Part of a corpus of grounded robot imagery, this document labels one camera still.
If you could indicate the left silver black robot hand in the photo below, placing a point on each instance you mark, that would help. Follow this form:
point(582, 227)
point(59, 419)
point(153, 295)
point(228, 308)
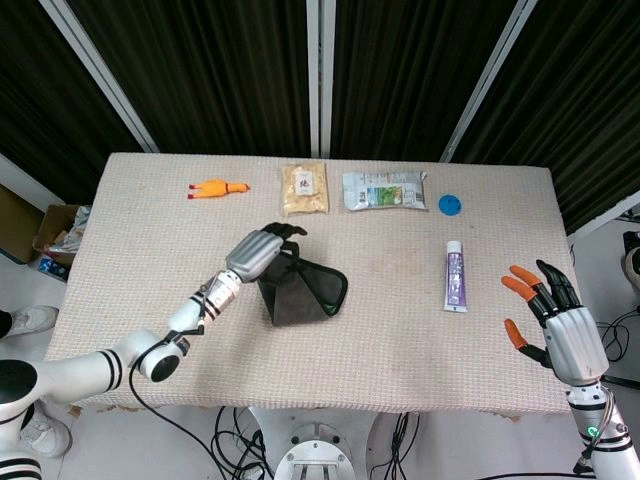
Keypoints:
point(252, 252)

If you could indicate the right silver orange-tipped robot hand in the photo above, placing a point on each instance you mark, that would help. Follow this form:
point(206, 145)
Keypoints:
point(575, 340)

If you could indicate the green cloth with black trim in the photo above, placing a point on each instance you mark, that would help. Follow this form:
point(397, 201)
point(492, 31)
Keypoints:
point(295, 300)

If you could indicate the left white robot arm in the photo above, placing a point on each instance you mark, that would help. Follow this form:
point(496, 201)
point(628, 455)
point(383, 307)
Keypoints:
point(80, 370)

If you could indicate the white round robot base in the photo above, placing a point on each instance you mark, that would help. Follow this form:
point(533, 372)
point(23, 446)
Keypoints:
point(315, 452)

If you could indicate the orange rubber chicken toy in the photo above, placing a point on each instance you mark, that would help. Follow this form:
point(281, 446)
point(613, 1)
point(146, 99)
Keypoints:
point(215, 189)

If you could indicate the clear bag of beige snacks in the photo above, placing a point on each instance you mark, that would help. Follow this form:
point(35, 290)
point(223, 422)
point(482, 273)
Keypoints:
point(305, 200)

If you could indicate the purple white toothpaste tube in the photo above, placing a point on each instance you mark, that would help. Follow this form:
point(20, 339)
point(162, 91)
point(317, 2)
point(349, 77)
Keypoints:
point(455, 275)

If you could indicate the silver pouch with green print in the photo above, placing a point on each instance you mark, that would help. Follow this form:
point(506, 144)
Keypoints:
point(385, 192)

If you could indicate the beige waffle tablecloth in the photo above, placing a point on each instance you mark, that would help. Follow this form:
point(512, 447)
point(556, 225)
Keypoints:
point(400, 325)

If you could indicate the blue round plastic lid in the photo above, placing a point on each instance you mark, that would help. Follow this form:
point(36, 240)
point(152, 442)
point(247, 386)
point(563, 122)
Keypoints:
point(450, 206)

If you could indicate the black pleated curtain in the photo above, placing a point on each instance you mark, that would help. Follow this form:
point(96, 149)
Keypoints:
point(210, 70)
point(405, 70)
point(30, 100)
point(580, 90)

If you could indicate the open cardboard box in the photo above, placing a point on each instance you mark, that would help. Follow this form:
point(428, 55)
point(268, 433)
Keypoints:
point(50, 225)

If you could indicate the white sneaker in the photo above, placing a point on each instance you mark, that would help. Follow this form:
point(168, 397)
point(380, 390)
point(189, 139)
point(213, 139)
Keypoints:
point(32, 320)
point(45, 432)

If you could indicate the large brown cardboard box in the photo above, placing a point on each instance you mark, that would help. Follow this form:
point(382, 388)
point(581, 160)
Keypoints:
point(15, 225)

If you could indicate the white metal frame post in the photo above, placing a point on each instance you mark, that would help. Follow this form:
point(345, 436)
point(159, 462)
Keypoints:
point(487, 75)
point(100, 75)
point(320, 75)

